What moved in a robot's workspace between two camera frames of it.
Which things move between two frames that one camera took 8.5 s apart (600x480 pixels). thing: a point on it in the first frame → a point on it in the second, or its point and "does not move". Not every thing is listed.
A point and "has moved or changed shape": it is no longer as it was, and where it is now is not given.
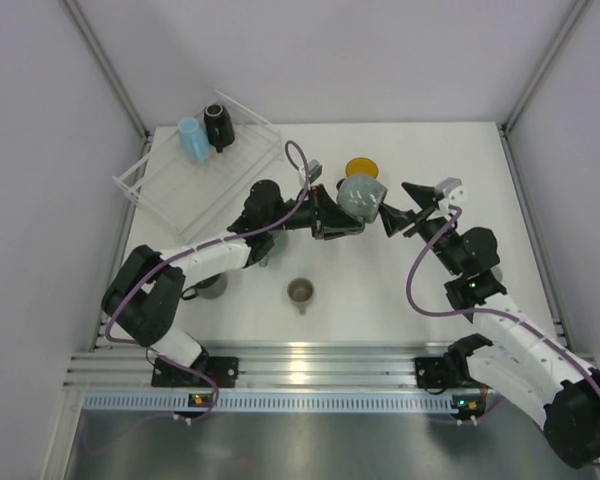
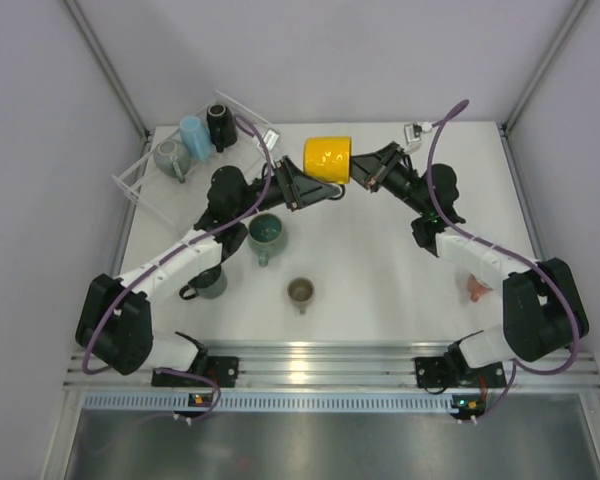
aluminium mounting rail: (270, 365) does not move
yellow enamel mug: (363, 167) has moved or changed shape
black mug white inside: (218, 126) does not move
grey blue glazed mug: (361, 196) → (172, 159)
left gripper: (331, 221) → (294, 188)
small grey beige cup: (301, 290) does not move
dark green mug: (213, 287) does not move
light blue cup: (193, 139) does not move
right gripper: (396, 220) → (372, 170)
